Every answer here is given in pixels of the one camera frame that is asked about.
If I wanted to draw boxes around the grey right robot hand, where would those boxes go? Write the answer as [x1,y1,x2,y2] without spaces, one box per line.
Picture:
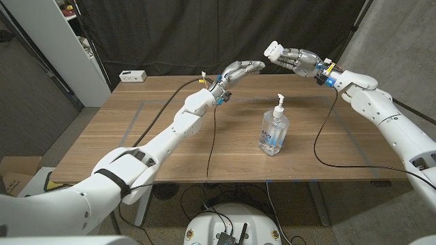
[274,47,338,86]

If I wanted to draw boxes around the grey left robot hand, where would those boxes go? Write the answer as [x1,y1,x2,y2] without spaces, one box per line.
[211,60,266,103]

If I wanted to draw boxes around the white airpods case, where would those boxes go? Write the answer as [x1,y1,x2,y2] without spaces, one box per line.
[264,40,285,63]

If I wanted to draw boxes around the clear hand sanitizer pump bottle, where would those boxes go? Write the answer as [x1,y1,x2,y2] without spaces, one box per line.
[258,93,290,157]

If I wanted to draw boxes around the black backdrop stand pole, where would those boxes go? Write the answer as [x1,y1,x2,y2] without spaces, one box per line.
[332,0,375,74]
[69,0,114,92]

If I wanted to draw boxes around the black fabric backdrop curtain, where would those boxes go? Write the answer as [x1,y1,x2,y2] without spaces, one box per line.
[73,0,367,91]

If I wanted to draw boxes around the white power outlet box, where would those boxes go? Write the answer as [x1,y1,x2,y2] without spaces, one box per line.
[119,70,148,83]

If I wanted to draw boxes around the round black floor fan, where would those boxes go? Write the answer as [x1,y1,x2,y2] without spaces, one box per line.
[152,182,181,201]

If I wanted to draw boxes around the white robot torso base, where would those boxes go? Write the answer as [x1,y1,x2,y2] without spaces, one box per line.
[183,203,283,245]

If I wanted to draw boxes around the white table leg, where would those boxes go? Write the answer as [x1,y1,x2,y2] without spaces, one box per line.
[135,186,154,228]
[308,181,330,228]

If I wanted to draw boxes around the black antenna module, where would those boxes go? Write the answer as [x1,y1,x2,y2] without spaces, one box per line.
[216,223,249,245]

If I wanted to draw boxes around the white shelf cabinet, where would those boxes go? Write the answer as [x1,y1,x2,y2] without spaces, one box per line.
[1,0,112,108]

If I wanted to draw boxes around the small red yellow object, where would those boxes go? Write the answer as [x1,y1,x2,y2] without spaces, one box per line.
[56,0,78,17]

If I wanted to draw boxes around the brown cardboard box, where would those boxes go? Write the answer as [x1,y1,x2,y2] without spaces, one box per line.
[0,155,42,197]

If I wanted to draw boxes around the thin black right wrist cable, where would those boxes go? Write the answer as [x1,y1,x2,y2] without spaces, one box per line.
[313,86,436,191]

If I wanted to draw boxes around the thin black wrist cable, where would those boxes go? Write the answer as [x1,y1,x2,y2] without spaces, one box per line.
[117,104,219,245]
[313,86,436,191]

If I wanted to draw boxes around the thin black left wrist cable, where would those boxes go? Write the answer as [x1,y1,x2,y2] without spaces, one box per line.
[117,104,219,245]

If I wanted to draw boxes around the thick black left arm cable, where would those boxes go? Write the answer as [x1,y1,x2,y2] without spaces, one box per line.
[131,77,214,148]

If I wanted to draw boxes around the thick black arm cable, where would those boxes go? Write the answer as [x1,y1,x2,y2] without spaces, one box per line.
[131,77,214,148]
[391,97,436,126]

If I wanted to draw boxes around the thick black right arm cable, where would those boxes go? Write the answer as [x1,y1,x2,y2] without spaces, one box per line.
[391,97,436,126]

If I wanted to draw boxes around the grey floor cable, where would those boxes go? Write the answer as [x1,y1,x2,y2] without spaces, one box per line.
[265,181,292,245]

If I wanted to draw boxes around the black floor cable tangle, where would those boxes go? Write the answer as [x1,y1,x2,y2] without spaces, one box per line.
[179,182,273,225]

